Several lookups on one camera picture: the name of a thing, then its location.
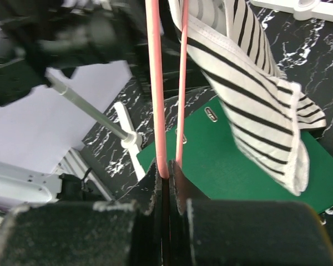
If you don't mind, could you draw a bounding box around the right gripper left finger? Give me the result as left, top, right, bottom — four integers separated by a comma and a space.
0, 162, 162, 265

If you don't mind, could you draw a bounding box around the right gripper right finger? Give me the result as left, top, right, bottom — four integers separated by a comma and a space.
169, 160, 333, 265

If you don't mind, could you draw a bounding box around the striped black white tank top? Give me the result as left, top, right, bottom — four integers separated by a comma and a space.
168, 0, 327, 197

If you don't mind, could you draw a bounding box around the pink wire hanger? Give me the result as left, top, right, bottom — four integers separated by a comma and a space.
145, 1, 189, 179

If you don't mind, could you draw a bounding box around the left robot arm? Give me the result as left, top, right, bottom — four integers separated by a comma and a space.
0, 1, 145, 212

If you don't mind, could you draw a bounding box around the grey metal clothes rack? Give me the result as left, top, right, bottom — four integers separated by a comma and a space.
44, 0, 333, 181

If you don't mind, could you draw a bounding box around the green ring binder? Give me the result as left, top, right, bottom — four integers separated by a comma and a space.
135, 95, 333, 216

